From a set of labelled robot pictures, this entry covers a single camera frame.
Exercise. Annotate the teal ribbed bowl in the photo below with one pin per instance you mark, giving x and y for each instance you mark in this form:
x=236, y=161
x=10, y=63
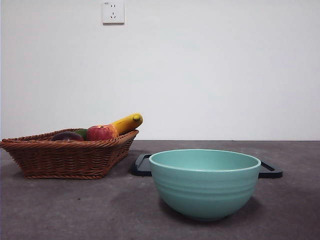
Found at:
x=205, y=190

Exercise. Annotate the dark red plum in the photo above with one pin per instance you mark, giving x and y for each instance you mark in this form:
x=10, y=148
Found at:
x=67, y=137

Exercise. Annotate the yellow banana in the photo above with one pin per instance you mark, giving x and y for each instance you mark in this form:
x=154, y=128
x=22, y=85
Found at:
x=127, y=123

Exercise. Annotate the black rectangular tray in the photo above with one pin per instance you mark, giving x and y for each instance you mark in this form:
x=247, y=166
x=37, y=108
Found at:
x=142, y=167

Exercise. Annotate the red apple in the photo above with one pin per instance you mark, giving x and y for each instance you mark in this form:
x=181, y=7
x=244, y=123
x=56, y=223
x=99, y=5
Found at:
x=100, y=133

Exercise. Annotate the green avocado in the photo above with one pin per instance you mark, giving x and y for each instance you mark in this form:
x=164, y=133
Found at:
x=82, y=133

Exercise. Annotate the brown wicker basket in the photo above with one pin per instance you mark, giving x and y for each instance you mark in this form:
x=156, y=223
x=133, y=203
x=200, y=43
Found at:
x=65, y=160

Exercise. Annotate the white wall socket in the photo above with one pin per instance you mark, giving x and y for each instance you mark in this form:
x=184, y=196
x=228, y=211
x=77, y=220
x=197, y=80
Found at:
x=113, y=12

